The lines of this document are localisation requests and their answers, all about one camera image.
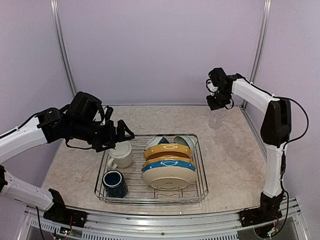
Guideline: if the dark blue mug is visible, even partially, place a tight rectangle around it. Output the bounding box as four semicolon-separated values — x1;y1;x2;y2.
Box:
102;170;128;198

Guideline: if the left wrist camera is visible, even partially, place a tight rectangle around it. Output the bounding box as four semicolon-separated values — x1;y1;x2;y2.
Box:
101;105;114;125

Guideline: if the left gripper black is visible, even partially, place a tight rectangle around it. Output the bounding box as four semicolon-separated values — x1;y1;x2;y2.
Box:
70;119;135;153

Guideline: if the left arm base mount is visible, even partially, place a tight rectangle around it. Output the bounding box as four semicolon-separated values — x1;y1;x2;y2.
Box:
43;188;88;228

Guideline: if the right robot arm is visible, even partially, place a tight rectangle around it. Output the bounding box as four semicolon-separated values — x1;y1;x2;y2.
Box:
206;67;293;222

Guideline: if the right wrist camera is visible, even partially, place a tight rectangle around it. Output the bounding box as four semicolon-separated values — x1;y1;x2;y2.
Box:
205;79;218;96

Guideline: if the left frame post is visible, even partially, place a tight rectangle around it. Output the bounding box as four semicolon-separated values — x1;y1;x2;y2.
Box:
50;0;78;97

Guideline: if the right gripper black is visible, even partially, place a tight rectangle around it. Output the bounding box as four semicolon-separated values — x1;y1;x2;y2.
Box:
207;87;232;110

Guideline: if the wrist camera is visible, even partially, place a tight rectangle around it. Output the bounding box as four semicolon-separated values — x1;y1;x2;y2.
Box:
101;105;114;125
205;79;218;96

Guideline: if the white ribbed mug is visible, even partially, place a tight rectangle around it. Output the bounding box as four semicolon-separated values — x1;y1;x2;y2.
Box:
107;141;133;170

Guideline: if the pale green checked bowl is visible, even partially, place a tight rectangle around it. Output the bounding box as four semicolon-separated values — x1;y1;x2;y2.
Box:
173;135;197;152

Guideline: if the white blue-rimmed bowl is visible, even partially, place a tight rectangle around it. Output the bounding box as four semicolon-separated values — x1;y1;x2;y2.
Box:
145;136;169;150

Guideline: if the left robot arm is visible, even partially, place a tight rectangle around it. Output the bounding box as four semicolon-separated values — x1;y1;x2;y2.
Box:
0;91;135;223

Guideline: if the wire dish rack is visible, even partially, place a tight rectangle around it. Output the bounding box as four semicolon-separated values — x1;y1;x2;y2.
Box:
94;133;209;205

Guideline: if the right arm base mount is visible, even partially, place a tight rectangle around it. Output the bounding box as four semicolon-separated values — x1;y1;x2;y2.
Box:
239;192;284;227

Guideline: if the frame post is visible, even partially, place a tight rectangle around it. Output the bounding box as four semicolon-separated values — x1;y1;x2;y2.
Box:
250;0;272;83
50;0;78;97

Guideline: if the upper yellow oval dish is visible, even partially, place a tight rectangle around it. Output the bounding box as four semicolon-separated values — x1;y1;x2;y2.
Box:
144;143;193;161

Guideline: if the tall clear glass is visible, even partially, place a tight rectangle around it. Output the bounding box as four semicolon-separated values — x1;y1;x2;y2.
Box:
208;109;224;129

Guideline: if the cream plate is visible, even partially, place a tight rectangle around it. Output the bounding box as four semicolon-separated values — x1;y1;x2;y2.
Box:
141;167;197;191

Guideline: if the blue oval dish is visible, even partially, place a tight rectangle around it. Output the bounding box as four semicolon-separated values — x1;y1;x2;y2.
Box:
141;160;196;173

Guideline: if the right frame post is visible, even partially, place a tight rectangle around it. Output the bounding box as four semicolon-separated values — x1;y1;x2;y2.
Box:
250;0;272;83

